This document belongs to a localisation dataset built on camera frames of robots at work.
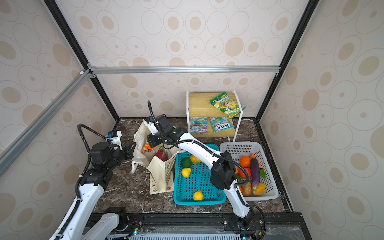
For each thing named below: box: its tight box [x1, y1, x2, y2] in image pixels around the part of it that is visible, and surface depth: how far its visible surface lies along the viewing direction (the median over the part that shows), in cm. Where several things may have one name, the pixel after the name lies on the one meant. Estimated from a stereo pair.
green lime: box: [180, 157, 193, 168], surface depth 91 cm
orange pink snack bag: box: [141, 143, 155, 154], surface depth 82 cm
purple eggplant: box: [251, 158, 260, 194], surface depth 83 cm
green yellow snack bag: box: [209, 91, 246, 119], surface depth 79 cm
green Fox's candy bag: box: [209, 116, 235, 133], surface depth 94 cm
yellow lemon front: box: [193, 190, 204, 202], surface depth 80 cm
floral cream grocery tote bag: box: [130, 119, 180, 195], surface depth 81 cm
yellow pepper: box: [254, 182, 266, 196], surface depth 80 cm
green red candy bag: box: [189, 117, 208, 135], surface depth 93 cm
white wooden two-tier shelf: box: [186, 90, 243, 142], surface depth 85 cm
